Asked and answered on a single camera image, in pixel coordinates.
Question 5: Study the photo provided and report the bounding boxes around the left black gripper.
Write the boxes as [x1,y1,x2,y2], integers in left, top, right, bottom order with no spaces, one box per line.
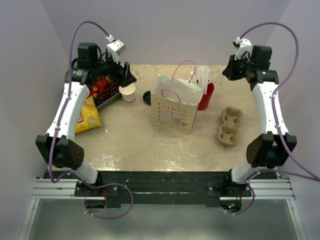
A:
[92,50,137,87]

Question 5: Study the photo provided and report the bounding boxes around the brown paper bag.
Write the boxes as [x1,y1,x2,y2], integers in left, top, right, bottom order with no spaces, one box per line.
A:
[150,74,204,134]

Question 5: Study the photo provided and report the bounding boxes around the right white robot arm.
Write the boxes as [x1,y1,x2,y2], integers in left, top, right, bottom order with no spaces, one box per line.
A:
[222,43,297,197]

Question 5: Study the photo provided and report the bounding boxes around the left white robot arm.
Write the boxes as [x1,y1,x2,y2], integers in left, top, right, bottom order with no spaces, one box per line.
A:
[35,40,137,196]

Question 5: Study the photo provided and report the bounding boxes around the purple grape bunch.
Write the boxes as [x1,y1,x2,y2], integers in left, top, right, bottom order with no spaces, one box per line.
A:
[90,80,119,107]

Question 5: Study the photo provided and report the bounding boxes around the white wrapped straws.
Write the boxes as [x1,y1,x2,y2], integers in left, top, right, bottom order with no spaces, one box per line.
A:
[189,66,223,94]

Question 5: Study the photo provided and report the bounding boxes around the grey fruit tray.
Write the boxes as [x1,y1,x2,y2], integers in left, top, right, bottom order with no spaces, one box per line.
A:
[89,77,121,112]

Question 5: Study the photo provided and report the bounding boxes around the red straw holder cup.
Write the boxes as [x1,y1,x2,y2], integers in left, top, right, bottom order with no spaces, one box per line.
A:
[197,83,215,111]

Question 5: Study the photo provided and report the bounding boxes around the cardboard cup carrier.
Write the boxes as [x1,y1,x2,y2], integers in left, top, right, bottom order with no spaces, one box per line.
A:
[217,106,244,147]

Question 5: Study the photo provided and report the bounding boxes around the yellow chips bag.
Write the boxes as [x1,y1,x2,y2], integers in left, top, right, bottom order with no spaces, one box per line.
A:
[75,96,101,134]

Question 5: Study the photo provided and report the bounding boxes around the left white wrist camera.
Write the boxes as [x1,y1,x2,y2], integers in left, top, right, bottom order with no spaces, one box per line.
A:
[106,35,126,64]

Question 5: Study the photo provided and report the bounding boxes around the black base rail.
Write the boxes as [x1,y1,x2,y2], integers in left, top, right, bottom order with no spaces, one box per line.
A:
[40,171,276,208]

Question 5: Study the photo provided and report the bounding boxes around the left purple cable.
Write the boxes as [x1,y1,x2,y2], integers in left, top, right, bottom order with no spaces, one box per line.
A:
[47,20,135,220]

